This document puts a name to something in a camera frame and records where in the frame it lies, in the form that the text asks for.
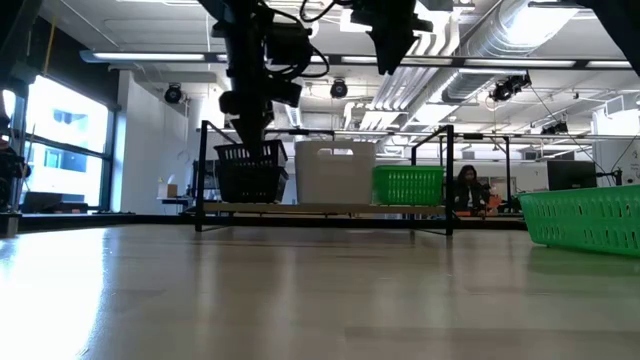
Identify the long ceiling light strip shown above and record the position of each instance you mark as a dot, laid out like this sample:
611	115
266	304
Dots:
520	63

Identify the black metal rack frame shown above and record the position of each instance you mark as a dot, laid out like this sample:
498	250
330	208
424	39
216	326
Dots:
475	136
310	132

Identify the large glass window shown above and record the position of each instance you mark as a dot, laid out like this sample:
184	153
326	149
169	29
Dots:
65	115

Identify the green slotted plastic basket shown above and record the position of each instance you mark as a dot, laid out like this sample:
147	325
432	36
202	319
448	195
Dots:
585	220
407	185

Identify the black ceiling spotlight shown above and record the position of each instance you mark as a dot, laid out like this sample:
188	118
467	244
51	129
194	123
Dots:
555	127
172	93
339	89
510	87

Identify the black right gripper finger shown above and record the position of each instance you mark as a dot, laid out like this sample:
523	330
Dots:
386	47
402	47

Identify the silver ventilation duct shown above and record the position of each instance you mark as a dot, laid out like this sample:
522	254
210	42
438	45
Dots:
500	30

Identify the wooden shelf black frame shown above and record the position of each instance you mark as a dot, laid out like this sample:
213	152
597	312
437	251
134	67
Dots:
325	208

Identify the cardboard box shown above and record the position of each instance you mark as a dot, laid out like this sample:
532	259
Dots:
170	190

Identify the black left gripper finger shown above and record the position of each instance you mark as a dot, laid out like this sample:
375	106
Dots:
247	131
264	131

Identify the black computer monitor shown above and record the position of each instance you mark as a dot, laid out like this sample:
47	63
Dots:
571	174

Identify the white plastic bin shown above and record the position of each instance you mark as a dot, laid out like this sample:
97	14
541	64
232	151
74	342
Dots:
307	147
335	182

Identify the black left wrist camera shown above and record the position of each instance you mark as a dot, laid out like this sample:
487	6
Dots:
287	47

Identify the person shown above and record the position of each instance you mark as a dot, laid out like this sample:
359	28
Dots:
470	192

